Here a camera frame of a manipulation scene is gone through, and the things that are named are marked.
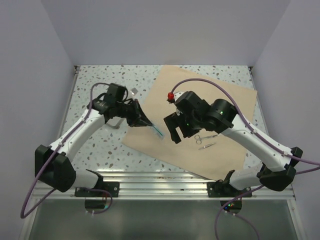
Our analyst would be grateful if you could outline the small steel scissors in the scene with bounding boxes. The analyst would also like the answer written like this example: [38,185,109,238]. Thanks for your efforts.
[194,134,219,145]

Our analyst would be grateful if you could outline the metal tray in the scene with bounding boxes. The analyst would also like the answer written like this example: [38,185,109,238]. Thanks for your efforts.
[106,117,124,129]

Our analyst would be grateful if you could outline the teal blade packet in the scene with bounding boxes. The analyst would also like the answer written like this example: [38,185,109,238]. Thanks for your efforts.
[150,124,165,140]

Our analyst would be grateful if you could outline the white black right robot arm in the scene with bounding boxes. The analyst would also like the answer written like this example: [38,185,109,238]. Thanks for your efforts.
[164,91,303,192]

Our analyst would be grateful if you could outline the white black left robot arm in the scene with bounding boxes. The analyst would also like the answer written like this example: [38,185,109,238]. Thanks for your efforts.
[35,83,153,193]

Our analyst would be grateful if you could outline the steel tweezers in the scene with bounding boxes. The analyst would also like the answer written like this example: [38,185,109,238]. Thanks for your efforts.
[198,142,216,151]

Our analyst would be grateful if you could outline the beige cloth mat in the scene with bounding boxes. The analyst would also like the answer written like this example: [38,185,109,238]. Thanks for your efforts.
[122,65,257,180]

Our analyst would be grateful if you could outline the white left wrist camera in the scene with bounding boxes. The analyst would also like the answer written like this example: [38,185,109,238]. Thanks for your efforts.
[126,87,138,100]

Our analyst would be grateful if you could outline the aluminium rail frame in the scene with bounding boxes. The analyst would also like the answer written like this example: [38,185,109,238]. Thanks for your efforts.
[18,64,307,240]

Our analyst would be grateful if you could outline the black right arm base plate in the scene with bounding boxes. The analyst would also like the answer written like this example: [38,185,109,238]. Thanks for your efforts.
[206,180,252,198]

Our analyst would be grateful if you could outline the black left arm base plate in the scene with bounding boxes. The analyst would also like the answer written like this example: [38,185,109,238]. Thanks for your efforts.
[74,181,120,198]

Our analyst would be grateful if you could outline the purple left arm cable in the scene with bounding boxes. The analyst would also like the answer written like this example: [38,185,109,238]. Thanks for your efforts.
[19,82,113,220]

